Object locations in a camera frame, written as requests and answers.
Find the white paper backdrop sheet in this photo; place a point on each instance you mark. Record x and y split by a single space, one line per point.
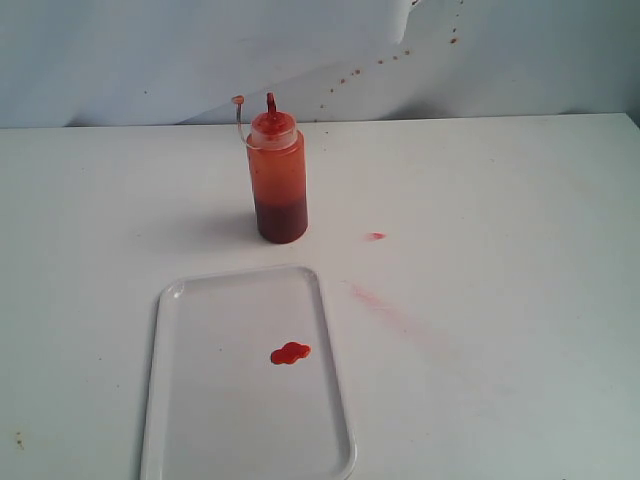
163 62

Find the white rectangular tray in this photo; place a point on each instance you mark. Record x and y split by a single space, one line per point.
218 408

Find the red sauce squeeze bottle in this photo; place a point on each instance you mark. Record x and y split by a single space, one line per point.
276 159

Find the red sauce blob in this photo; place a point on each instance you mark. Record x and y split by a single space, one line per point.
290 353

